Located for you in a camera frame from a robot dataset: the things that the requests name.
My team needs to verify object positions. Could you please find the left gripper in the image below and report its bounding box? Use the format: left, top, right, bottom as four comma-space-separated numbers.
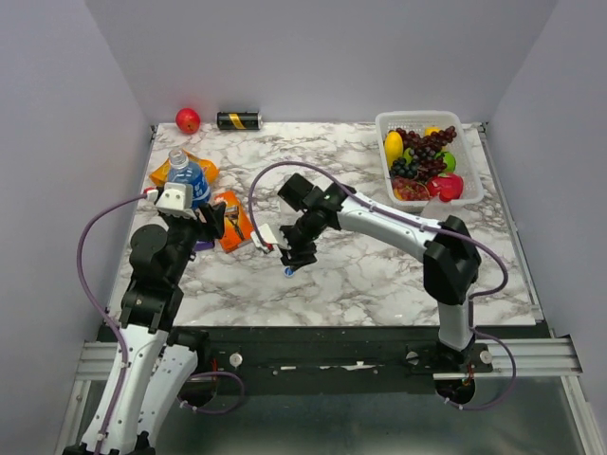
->
164, 197, 227, 283

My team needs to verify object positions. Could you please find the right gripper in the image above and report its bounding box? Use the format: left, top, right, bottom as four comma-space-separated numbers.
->
272, 210, 322, 273

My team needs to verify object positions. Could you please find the blue label plastic bottle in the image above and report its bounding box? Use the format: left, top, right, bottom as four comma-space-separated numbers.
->
167, 149, 211, 209

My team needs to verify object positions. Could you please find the red label plastic bottle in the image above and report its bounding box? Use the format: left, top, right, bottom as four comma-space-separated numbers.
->
421, 196, 451, 220

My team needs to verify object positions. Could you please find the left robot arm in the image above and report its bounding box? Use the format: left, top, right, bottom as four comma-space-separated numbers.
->
64, 203, 226, 454

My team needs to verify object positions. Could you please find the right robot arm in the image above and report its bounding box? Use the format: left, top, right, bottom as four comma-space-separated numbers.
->
278, 173, 481, 372

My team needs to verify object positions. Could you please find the purple toothpaste box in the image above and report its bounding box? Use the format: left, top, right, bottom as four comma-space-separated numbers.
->
194, 241, 214, 252

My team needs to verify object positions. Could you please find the orange razor box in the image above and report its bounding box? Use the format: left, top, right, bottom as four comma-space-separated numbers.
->
213, 191, 253, 253

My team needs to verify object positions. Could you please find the orange snack bag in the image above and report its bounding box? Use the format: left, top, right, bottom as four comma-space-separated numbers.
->
148, 149, 219, 187

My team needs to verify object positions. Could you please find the black gold can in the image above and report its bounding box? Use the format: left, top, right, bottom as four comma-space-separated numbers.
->
216, 112, 263, 131

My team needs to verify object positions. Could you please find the red grape bunch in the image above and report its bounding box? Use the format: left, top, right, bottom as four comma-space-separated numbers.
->
391, 177, 431, 202

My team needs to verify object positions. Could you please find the dark blue grape bunch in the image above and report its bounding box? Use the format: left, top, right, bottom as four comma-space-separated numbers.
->
389, 157, 419, 180

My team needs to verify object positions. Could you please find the yellow mango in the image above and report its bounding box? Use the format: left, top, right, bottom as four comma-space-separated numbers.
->
384, 131, 404, 168

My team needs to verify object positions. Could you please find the purple grape bunch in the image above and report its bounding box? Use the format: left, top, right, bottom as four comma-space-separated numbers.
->
396, 126, 457, 183

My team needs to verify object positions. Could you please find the red apple in basket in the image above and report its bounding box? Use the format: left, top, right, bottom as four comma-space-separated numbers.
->
426, 173, 465, 203

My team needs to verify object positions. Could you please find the green apple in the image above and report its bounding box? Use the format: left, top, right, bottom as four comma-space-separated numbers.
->
435, 151, 457, 173

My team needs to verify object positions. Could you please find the yellow lemon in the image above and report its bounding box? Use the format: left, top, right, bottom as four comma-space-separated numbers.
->
424, 127, 442, 137

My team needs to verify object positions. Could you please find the white fruit basket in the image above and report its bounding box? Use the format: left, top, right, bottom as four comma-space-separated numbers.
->
376, 110, 484, 212

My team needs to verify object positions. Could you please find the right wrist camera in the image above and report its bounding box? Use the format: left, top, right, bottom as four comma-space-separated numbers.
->
250, 224, 283, 254

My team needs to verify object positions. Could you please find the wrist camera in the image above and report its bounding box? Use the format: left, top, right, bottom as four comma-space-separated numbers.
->
155, 182, 195, 219
250, 224, 283, 254

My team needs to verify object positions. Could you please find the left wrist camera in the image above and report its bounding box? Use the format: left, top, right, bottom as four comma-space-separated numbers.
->
155, 182, 195, 219

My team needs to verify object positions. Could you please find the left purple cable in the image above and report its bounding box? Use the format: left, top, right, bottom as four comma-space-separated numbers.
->
76, 189, 157, 455

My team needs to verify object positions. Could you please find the purple cable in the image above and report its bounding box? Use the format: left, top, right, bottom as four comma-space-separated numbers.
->
247, 160, 518, 411
76, 189, 157, 455

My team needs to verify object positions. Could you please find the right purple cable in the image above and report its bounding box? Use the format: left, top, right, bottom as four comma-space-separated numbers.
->
247, 160, 518, 411

